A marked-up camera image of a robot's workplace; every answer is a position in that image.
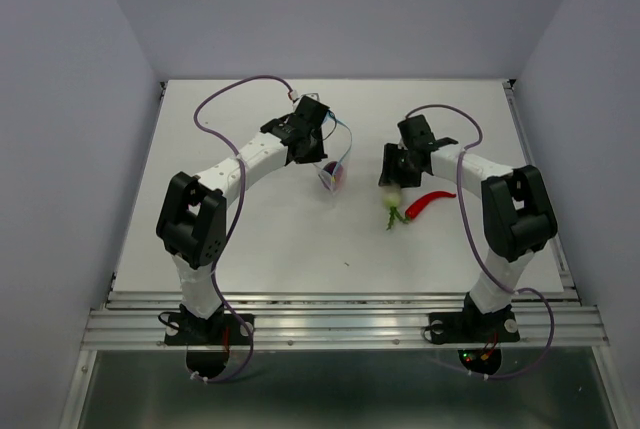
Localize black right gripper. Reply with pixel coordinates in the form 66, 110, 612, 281
377, 142, 421, 188

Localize white daikon radish with leaves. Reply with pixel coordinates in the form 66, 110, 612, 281
382, 185, 405, 230

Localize clear zip top bag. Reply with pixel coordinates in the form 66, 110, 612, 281
314, 111, 353, 196

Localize purple red onion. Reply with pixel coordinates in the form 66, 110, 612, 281
319, 161, 344, 191

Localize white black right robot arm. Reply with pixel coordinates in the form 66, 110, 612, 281
378, 115, 558, 339

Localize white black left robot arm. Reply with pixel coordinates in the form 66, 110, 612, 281
156, 96, 330, 343

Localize red chili pepper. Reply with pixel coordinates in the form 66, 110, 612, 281
404, 191, 456, 222

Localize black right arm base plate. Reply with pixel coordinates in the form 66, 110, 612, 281
427, 311, 520, 346

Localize aluminium front frame rails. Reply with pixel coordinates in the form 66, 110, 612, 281
81, 291, 609, 351

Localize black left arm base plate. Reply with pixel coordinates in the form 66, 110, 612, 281
157, 311, 250, 348

